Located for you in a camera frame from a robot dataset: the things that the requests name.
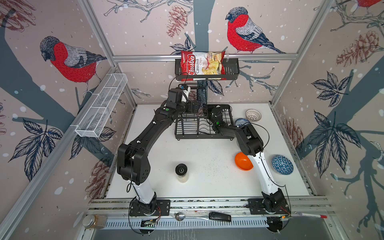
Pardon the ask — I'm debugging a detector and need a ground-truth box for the black lid jar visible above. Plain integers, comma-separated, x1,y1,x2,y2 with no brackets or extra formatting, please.
175,164,189,183

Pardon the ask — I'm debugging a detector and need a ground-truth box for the white wire mesh basket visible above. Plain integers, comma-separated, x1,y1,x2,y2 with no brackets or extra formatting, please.
75,73,128,138

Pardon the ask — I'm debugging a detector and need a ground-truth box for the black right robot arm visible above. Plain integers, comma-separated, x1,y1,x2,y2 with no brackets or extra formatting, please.
207,105,291,214

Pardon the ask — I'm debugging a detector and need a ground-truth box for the black wall shelf basket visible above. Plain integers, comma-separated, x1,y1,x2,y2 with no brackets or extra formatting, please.
175,59,240,82

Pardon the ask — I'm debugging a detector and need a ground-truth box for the blue floral bowl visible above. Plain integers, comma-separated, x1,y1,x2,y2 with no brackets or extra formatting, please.
235,118,250,127

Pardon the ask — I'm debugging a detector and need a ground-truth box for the blue geometric patterned bowl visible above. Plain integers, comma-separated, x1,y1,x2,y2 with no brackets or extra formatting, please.
272,155,294,175

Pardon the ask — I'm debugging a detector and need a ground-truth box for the white brown lattice bowl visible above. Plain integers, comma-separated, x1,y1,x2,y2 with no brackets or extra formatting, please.
246,109,262,122

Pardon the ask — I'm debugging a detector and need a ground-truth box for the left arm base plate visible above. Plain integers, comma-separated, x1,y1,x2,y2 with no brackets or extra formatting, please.
129,199,171,217

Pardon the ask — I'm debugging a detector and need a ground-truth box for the glass jar with spice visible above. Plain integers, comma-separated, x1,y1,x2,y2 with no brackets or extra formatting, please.
82,215,108,229

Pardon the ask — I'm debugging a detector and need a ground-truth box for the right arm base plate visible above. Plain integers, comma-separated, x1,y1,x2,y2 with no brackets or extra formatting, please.
245,198,291,215

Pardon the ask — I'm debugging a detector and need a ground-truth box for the black wire dish rack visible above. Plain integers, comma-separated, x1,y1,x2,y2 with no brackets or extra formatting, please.
175,84,234,141

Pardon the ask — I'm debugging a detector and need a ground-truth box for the red cassava chips bag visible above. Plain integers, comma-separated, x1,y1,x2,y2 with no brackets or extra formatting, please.
181,51,226,77

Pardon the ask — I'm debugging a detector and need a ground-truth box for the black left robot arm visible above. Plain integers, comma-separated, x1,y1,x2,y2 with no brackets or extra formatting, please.
117,84,199,213

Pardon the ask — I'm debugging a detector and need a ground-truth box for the orange plastic bowl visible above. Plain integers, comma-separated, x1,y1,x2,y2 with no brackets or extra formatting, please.
235,152,254,171

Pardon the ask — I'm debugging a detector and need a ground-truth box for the red white marker pen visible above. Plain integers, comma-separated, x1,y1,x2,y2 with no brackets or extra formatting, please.
298,212,328,219

